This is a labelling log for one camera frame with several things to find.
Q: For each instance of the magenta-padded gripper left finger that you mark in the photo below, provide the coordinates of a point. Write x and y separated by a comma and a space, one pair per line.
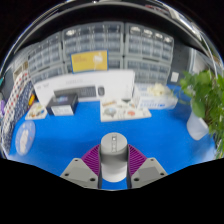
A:
78, 171

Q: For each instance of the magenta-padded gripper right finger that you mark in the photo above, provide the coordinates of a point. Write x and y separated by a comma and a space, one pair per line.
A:
148, 171

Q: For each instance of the white computer mouse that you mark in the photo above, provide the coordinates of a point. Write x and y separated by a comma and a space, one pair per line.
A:
114, 166

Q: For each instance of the round blue printed mouse pad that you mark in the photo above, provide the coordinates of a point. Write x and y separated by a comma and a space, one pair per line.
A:
25, 138

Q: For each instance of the printed sticker sheet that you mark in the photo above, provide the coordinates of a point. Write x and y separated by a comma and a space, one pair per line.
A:
125, 111
36, 111

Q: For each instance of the small black box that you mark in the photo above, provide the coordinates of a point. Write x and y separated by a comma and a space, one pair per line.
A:
61, 105

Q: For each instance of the white and blue carton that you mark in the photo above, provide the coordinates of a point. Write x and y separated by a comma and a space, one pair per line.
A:
156, 102

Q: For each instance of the navy polka dot cloth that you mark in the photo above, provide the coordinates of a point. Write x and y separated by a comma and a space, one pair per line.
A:
24, 100

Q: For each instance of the green plant in white pot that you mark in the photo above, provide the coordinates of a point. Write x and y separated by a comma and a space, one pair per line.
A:
203, 100

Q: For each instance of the long white keyboard box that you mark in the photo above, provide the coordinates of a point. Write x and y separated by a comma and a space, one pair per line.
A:
83, 80

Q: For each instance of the red blue checked cloth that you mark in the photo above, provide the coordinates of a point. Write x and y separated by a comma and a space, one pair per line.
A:
14, 96

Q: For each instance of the grey large-drawer cabinet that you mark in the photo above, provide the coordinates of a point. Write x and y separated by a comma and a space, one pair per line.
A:
116, 62
146, 70
48, 74

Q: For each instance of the yellow and blue box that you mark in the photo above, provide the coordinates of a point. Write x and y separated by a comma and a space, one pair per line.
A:
89, 61

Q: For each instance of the beige woven basket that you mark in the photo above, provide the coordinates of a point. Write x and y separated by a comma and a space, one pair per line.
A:
20, 70

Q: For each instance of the grey small-drawer cabinet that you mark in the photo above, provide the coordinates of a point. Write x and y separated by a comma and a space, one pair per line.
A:
93, 36
45, 51
148, 41

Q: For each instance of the dark wall shelf unit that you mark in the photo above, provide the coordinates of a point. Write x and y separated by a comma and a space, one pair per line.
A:
110, 15

